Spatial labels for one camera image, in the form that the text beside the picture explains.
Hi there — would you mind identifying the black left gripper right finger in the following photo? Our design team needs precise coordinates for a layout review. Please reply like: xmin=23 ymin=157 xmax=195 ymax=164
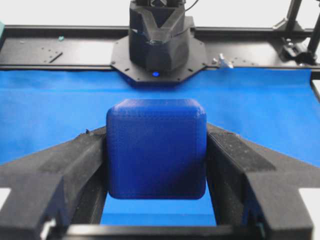
xmin=206 ymin=124 xmax=320 ymax=240

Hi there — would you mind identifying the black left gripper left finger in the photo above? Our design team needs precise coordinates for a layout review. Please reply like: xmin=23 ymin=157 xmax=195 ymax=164
xmin=0 ymin=127 xmax=108 ymax=240

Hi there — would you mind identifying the blue block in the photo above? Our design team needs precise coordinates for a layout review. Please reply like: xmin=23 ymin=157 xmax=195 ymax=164
xmin=106 ymin=99 xmax=207 ymax=200

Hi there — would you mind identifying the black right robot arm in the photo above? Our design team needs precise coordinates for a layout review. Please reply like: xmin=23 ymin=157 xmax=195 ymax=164
xmin=128 ymin=0 xmax=194 ymax=72

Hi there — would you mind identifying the blue table cloth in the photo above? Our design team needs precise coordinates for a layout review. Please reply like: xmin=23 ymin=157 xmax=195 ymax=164
xmin=0 ymin=67 xmax=320 ymax=226

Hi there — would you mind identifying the metal clip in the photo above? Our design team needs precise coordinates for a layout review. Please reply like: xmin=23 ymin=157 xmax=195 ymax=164
xmin=212 ymin=53 xmax=234 ymax=69

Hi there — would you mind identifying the black table frame rail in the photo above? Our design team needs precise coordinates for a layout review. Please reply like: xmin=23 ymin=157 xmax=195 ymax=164
xmin=0 ymin=25 xmax=314 ymax=71

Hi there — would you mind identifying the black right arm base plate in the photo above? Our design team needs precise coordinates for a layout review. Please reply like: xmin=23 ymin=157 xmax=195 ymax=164
xmin=111 ymin=36 xmax=208 ymax=86

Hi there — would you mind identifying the black clamp bracket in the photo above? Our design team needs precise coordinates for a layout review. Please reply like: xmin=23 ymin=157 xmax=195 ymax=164
xmin=272 ymin=0 xmax=320 ymax=66

